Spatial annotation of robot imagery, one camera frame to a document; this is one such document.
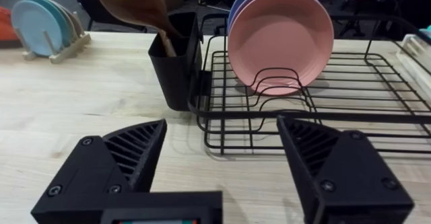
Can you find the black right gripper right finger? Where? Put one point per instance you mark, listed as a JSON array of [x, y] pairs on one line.
[[350, 180]]

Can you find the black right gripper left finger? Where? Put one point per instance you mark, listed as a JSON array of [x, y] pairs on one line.
[[101, 170]]

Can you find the light blue plate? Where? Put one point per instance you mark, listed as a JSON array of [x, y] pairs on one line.
[[35, 27]]

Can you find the purple plate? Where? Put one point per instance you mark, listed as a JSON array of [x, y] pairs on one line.
[[240, 5]]

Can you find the teal plate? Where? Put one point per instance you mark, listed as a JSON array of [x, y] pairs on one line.
[[57, 15]]

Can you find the pink plate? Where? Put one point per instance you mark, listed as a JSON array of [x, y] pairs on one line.
[[279, 42]]

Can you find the beige plate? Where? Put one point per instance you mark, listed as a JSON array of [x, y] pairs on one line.
[[72, 20]]

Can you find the small wooden peg rack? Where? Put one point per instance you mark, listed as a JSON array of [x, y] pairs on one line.
[[64, 49]]

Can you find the black cutlery holder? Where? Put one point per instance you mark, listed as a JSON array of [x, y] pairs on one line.
[[175, 69]]

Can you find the white plastic tray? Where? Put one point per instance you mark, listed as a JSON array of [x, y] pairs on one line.
[[415, 57]]

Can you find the orange object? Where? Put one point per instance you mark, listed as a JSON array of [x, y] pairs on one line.
[[6, 25]]

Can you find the wooden spatula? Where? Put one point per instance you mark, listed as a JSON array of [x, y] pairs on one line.
[[141, 7]]

